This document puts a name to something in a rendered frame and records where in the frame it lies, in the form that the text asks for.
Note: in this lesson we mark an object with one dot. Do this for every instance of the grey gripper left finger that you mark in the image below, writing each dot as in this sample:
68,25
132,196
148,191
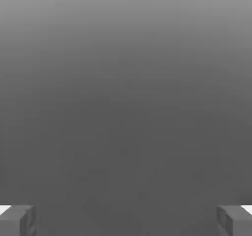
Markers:
13,220

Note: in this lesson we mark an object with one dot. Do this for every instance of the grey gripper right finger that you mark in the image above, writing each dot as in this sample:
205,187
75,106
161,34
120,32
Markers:
238,221

